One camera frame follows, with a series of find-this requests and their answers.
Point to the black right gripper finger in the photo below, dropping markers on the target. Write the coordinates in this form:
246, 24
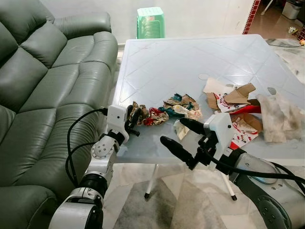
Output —
177, 150
193, 126

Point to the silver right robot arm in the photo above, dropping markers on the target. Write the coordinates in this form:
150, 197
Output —
271, 195

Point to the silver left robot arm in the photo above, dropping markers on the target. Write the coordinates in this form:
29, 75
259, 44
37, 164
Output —
100, 157

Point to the grey rubbish bin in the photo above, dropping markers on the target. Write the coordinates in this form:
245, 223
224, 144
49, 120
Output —
291, 9

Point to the white crumpled tissue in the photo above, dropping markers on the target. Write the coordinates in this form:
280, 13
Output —
181, 130

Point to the red crumpled wrapper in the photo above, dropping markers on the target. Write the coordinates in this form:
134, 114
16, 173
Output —
156, 117

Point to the teal brown crumpled wrapper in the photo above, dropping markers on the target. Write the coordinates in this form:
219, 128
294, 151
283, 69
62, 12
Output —
181, 105

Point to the torn red white paper box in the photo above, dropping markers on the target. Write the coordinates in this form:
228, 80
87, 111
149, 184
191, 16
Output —
226, 102

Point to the white paper piece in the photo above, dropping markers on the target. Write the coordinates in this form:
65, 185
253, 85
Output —
215, 87

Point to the flattened red white food box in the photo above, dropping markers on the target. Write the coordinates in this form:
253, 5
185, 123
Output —
245, 129

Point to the torn brown cardboard piece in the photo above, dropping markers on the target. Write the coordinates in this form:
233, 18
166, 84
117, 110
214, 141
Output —
240, 94

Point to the green leather sofa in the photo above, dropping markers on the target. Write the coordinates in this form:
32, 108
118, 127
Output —
47, 81

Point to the green plastic stool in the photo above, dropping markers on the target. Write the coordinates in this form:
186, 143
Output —
150, 24

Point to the red brick tile strip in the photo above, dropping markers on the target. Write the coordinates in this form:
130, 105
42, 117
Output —
251, 16

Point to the small floor object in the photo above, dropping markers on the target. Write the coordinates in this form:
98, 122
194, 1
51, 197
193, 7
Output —
292, 30

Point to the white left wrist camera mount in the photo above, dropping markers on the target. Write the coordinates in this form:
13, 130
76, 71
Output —
116, 119

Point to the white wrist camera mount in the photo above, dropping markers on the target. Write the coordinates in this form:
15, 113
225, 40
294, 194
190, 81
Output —
116, 119
220, 129

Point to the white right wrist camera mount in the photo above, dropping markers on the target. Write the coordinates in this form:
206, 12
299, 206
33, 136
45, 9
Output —
220, 129

